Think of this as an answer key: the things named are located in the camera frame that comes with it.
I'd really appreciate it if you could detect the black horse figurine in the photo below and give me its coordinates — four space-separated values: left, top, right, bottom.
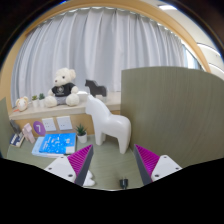
84 79 108 98

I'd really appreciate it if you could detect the white wall socket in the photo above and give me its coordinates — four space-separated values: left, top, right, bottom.
55 115 74 131
41 117 58 133

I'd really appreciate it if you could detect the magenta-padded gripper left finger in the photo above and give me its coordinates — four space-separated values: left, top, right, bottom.
43 143 95 187

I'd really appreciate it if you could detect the grey horse figurine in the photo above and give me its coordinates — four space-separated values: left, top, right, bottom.
9 119 23 136

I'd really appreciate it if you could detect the light blue book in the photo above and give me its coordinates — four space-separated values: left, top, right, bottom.
31 135 73 159

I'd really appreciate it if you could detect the pink horse figurine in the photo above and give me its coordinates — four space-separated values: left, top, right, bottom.
21 122 36 144

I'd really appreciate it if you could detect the dark blue book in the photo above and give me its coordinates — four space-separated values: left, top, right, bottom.
9 132 26 148

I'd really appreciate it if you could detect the white curtain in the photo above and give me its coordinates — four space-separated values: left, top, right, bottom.
9 6 201 108

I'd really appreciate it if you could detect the green desk divider panel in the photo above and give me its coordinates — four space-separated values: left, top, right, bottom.
0 96 11 158
120 66 224 168

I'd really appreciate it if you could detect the round purple number sign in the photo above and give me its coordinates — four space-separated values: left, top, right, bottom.
32 120 47 137

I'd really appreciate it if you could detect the small plant in white pot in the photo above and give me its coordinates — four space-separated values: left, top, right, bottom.
75 123 89 144

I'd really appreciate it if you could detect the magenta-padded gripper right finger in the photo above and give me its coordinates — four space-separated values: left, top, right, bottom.
133 143 183 186

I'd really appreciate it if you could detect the cream teddy bear black shirt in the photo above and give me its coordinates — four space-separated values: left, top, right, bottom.
44 67 81 108

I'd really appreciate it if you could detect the tiny plant in white pot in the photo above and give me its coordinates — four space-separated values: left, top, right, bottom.
31 94 39 108
38 92 46 108

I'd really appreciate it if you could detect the small cream plush toy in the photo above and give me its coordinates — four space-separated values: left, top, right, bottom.
14 96 30 113

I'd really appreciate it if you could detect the large white horse figurine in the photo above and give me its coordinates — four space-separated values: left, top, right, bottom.
85 94 132 155

